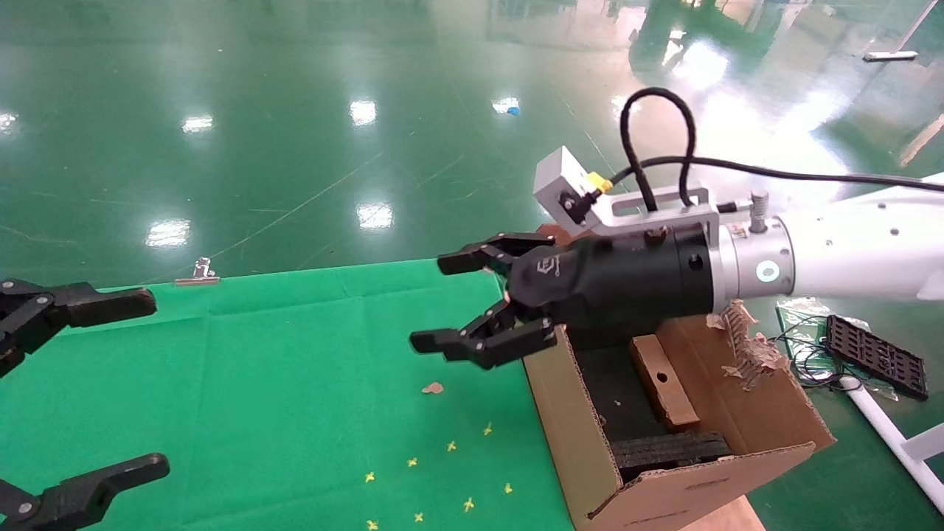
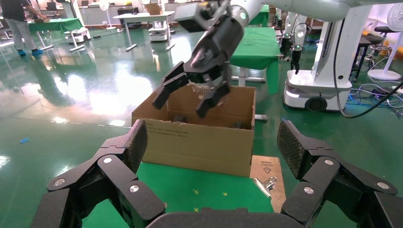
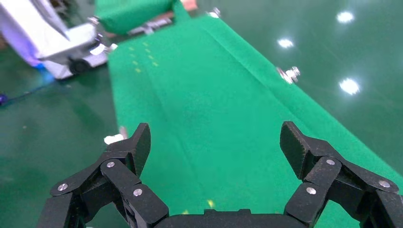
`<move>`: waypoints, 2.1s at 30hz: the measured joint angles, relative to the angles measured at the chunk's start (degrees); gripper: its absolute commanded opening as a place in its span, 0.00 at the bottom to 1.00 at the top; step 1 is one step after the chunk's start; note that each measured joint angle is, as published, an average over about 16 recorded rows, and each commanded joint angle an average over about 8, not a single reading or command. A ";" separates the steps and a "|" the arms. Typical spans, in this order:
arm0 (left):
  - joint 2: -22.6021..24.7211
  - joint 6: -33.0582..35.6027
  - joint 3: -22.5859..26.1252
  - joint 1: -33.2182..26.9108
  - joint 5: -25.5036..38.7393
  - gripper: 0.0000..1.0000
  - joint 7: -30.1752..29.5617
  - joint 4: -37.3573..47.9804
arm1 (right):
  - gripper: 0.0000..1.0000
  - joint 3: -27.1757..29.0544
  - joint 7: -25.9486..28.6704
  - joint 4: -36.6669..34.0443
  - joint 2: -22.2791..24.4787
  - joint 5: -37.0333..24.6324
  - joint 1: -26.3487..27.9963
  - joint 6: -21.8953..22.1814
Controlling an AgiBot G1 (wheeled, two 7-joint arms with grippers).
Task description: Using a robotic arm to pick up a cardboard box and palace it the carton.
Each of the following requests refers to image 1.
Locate small brown cardboard box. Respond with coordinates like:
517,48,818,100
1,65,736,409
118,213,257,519
628,333,701,434

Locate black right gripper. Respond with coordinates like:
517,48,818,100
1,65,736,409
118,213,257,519
409,223,718,372

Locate coiled thin wires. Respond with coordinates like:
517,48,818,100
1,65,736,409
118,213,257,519
770,324,850,391

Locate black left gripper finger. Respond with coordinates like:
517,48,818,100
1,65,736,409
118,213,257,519
0,278,159,378
0,453,172,531

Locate black plastic grid tray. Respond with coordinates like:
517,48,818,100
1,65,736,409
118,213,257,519
823,313,929,402

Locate black braided cable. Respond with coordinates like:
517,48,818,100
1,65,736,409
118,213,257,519
611,86,944,212

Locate grey metal camera bracket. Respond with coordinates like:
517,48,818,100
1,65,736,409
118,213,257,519
589,186,721,238

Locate green table cloth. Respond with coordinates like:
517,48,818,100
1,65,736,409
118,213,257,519
0,255,576,531

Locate silver binder clip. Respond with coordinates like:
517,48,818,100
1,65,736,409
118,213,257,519
174,257,222,287

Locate large open cardboard carton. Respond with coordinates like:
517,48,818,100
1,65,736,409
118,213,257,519
521,224,836,531

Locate white metal frame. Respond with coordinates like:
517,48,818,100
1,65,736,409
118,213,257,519
840,375,944,514

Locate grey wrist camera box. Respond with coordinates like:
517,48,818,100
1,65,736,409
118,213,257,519
532,145,604,226

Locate flat clear plastic sheet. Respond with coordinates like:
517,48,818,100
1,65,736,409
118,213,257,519
774,296,902,403

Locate black foam insert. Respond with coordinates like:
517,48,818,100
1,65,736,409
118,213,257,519
571,342,733,473

